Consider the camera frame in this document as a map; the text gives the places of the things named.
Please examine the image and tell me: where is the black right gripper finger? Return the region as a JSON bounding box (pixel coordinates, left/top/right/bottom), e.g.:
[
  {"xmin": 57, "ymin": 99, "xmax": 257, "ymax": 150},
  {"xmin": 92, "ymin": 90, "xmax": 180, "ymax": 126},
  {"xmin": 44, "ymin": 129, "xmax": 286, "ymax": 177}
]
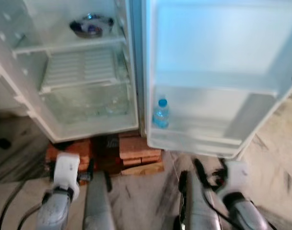
[{"xmin": 193, "ymin": 159, "xmax": 207, "ymax": 185}]

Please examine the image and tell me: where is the red brick stack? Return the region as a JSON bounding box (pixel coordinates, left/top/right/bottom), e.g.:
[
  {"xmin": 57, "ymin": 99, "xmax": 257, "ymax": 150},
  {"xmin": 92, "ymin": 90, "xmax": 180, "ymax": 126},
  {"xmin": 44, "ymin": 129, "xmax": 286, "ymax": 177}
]
[
  {"xmin": 46, "ymin": 139, "xmax": 96, "ymax": 169},
  {"xmin": 119, "ymin": 134, "xmax": 162, "ymax": 166}
]

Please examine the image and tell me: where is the silver left robot leg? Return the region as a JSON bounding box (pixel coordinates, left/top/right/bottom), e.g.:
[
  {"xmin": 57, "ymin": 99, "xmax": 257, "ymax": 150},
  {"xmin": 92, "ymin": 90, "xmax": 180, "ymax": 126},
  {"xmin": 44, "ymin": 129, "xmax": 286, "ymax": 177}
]
[{"xmin": 83, "ymin": 172, "xmax": 116, "ymax": 230}]

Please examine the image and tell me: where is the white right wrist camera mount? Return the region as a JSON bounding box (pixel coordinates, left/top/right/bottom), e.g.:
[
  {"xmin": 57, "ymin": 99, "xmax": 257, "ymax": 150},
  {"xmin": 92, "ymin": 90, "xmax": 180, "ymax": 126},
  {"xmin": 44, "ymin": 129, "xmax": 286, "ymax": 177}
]
[{"xmin": 222, "ymin": 161, "xmax": 250, "ymax": 195}]

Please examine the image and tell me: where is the white slatted crisper cover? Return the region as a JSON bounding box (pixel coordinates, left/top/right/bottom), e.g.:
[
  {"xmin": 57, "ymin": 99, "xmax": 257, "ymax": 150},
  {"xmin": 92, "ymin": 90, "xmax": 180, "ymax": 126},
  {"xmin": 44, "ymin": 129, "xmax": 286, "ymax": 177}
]
[{"xmin": 40, "ymin": 48, "xmax": 123, "ymax": 92}]

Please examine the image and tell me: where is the dark steel bowl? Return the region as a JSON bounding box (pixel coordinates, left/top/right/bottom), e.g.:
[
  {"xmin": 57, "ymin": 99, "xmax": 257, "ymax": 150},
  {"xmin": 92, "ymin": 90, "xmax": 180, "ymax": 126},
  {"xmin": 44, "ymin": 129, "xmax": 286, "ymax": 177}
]
[{"xmin": 69, "ymin": 13, "xmax": 115, "ymax": 39}]

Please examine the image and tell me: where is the white fridge door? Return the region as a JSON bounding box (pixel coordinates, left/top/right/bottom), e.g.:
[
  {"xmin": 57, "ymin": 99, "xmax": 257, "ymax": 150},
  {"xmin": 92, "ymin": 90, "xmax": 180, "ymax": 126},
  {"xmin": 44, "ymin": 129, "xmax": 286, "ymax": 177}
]
[{"xmin": 142, "ymin": 0, "xmax": 292, "ymax": 159}]

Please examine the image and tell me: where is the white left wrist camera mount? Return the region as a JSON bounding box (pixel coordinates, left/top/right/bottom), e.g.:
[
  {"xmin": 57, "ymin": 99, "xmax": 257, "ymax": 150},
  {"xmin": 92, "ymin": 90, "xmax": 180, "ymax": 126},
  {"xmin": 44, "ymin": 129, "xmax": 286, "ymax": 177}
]
[{"xmin": 54, "ymin": 153, "xmax": 81, "ymax": 199}]

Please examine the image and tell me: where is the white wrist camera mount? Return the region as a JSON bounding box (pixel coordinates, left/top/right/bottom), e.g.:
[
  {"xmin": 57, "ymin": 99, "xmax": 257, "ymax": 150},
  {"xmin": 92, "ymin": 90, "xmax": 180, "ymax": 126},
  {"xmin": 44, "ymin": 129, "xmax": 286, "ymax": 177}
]
[
  {"xmin": 222, "ymin": 161, "xmax": 250, "ymax": 195},
  {"xmin": 54, "ymin": 153, "xmax": 81, "ymax": 199}
]

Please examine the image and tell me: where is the clear crisper drawer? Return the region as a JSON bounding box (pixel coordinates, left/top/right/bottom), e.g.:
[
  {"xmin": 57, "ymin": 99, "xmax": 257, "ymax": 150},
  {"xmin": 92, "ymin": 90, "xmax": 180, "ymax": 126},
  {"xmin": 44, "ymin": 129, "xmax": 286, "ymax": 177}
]
[{"xmin": 40, "ymin": 81, "xmax": 137, "ymax": 128}]

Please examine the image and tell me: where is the white fridge shelf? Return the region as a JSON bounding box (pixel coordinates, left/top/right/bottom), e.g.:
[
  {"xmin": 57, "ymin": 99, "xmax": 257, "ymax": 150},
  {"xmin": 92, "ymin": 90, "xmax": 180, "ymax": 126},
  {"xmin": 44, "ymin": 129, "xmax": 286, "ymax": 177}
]
[{"xmin": 12, "ymin": 36, "xmax": 128, "ymax": 55}]

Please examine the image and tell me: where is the white fridge door rack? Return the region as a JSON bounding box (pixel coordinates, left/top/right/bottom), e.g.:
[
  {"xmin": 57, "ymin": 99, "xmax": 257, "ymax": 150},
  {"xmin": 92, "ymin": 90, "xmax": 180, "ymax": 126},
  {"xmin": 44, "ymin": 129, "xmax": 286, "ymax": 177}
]
[{"xmin": 147, "ymin": 84, "xmax": 281, "ymax": 157}]

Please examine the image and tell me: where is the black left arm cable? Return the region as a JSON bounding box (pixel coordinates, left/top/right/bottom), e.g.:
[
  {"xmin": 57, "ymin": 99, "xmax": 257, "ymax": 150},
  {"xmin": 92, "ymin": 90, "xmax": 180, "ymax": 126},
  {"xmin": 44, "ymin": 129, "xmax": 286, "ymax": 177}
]
[{"xmin": 0, "ymin": 180, "xmax": 50, "ymax": 230}]

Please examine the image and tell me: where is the clear plastic water bottle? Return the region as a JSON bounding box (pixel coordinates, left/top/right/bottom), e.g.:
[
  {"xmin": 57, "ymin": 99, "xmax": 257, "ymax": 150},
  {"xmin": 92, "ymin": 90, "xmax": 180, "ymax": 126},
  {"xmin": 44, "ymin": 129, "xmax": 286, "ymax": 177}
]
[{"xmin": 153, "ymin": 98, "xmax": 170, "ymax": 129}]

